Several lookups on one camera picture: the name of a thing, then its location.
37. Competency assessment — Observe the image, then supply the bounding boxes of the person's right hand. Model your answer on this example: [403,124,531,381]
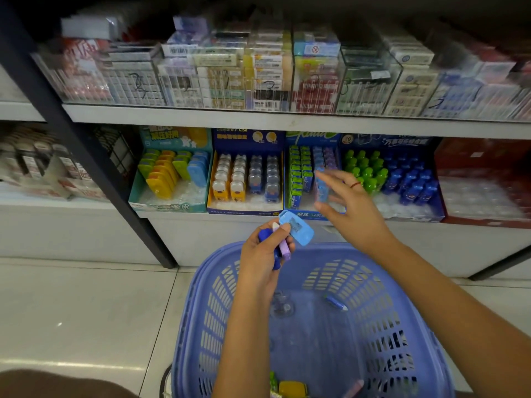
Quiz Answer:
[314,169,397,256]

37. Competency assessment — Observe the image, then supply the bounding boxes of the person's left hand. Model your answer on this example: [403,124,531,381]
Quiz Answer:
[238,221,296,297]

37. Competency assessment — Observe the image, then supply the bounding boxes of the purple white-capped tube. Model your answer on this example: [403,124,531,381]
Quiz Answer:
[272,221,291,260]

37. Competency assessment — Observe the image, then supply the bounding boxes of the dark blue small bottle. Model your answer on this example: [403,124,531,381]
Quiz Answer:
[257,228,283,271]

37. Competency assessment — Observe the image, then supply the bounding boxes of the light blue case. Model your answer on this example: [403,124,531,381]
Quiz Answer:
[278,210,315,247]

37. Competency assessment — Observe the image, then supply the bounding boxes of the blue small packet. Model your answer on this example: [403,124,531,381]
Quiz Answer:
[314,167,331,204]

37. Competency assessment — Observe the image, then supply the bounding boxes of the person's left forearm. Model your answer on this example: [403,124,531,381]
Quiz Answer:
[212,286,285,398]

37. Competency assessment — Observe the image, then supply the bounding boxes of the person's right forearm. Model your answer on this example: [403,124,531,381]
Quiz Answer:
[373,236,531,398]

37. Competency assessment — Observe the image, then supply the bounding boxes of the rows of green packets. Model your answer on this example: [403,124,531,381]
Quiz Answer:
[288,145,313,210]

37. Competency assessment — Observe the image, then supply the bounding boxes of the rows of blue packets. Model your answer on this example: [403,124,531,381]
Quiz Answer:
[302,146,327,193]

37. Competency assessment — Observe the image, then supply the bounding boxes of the group of green bottles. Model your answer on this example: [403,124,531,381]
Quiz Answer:
[343,149,389,195]

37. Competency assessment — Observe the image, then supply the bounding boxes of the rows of blue-based figures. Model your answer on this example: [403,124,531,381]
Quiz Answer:
[248,155,281,203]

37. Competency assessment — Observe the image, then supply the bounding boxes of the clear plastic item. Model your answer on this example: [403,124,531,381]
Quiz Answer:
[270,291,296,319]

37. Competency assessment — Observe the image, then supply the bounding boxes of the blue green-topped display box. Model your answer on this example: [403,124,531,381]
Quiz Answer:
[285,131,346,221]

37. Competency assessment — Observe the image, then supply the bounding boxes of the rows of yellow-based figures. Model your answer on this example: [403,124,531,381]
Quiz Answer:
[211,153,248,202]

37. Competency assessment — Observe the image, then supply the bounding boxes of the group of blue bottles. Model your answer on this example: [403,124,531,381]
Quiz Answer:
[382,155,440,206]

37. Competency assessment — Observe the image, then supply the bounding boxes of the white shelf board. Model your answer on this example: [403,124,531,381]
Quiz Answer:
[62,103,531,140]

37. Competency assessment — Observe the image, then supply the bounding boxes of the navy display box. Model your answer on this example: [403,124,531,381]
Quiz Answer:
[206,128,286,216]

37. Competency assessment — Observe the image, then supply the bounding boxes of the blue bottle display box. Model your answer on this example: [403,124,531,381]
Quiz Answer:
[339,133,446,223]

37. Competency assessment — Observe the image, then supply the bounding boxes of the row of blue flat cases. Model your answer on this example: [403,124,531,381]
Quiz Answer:
[187,151,210,188]

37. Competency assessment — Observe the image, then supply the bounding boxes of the row of green flat cases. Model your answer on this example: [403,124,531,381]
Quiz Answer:
[137,148,161,179]
[172,151,192,181]

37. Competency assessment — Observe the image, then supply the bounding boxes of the blue plastic shopping basket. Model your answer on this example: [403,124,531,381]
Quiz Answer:
[171,241,456,398]

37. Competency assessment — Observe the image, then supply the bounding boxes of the row of yellow flat cases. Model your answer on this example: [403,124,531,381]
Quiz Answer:
[145,150,180,200]

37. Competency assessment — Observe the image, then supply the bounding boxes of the stack of dark green packs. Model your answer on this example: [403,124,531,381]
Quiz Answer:
[336,44,403,117]

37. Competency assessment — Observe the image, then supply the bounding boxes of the teal display box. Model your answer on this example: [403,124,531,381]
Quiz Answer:
[128,126,213,213]

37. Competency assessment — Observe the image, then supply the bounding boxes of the yellow flat case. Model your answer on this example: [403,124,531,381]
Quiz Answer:
[278,381,309,398]

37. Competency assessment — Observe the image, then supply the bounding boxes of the stack of yellow white packs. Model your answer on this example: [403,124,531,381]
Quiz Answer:
[244,29,294,112]

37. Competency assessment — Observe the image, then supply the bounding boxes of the stack of cream packs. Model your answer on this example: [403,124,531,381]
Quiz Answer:
[382,34,441,118]

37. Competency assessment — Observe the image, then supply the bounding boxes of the red display box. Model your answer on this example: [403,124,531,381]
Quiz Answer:
[434,137,531,229]

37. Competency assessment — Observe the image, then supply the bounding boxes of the stack of blue white packs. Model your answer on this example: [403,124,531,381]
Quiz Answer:
[422,72,483,120]

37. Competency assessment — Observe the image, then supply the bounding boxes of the light blue box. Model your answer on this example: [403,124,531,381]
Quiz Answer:
[293,30,342,58]

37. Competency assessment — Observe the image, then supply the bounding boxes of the stack of beige packs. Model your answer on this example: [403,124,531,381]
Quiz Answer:
[193,31,250,111]

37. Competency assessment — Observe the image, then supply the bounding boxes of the stack of grey white packs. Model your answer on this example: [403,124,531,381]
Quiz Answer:
[157,31,205,108]

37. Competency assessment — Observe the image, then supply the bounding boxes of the stack of red pink packs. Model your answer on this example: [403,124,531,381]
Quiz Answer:
[465,39,531,122]

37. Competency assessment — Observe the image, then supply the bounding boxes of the group of small labelled bottles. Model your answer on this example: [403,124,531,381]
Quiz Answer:
[0,127,109,202]

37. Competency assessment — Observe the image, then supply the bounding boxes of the stack of red white packs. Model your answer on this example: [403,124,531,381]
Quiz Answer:
[33,37,115,104]

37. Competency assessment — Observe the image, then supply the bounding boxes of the white flat box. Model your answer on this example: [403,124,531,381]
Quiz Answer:
[61,14,122,41]

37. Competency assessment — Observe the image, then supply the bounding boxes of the black shelf post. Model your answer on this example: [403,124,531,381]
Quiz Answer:
[0,2,178,270]
[470,247,531,282]

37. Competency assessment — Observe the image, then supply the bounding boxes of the black wire rack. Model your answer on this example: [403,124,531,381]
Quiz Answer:
[95,126,138,179]

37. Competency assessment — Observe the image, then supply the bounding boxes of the black basket handle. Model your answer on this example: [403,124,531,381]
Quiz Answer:
[159,364,173,398]

